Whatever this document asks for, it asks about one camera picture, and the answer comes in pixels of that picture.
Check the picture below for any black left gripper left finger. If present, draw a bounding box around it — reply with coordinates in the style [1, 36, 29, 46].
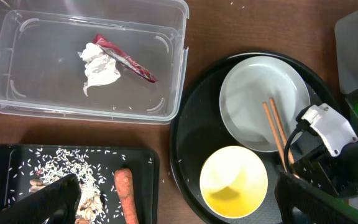
[0, 174, 81, 224]

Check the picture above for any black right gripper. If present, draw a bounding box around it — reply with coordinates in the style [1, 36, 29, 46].
[291, 142, 358, 198]

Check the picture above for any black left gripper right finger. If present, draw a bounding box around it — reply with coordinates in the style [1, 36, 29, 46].
[275, 172, 358, 224]

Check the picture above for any peanut shells and rice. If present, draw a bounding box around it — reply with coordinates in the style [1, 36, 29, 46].
[7, 147, 154, 224]

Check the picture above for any yellow bowl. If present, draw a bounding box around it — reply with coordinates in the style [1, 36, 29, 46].
[200, 146, 269, 219]

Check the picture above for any orange carrot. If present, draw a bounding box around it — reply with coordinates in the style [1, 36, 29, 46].
[114, 168, 139, 224]

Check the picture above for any wooden chopstick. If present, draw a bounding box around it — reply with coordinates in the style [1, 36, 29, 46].
[262, 102, 288, 172]
[269, 98, 294, 165]

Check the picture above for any white tissue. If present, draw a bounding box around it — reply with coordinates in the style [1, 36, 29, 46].
[78, 42, 121, 96]

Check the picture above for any red snack wrapper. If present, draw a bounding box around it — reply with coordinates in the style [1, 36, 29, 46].
[93, 35, 158, 83]

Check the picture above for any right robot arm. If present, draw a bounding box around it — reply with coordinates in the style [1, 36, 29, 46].
[291, 89, 358, 208]

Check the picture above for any grey dishwasher rack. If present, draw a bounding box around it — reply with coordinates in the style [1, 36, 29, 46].
[334, 10, 358, 94]

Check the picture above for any black rectangular tray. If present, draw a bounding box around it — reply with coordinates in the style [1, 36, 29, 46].
[0, 144, 160, 223]

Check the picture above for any grey round plate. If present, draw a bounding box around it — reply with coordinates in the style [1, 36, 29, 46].
[219, 56, 310, 152]

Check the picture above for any round black serving tray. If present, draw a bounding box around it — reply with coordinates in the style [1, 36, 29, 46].
[170, 52, 341, 223]

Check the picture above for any clear plastic bin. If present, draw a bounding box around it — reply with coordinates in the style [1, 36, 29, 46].
[0, 0, 190, 124]

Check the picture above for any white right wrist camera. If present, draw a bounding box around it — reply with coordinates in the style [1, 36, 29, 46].
[301, 103, 358, 157]

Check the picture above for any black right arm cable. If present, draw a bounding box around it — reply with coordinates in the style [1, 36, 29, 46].
[283, 107, 315, 174]

